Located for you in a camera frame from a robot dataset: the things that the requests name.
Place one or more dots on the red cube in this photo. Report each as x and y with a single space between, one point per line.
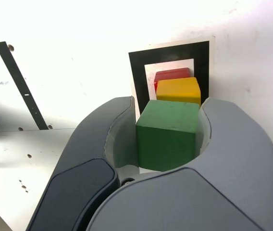
172 73

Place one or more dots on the green cube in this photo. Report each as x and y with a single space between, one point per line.
165 139

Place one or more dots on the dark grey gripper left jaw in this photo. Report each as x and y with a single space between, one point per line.
83 163

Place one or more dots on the black tape square outline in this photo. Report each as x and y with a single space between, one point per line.
136 72

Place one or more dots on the yellow cube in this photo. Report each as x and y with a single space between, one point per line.
177 90

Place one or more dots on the black tape strip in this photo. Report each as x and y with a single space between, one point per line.
18 81

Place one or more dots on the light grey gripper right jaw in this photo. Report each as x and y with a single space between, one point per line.
211 197

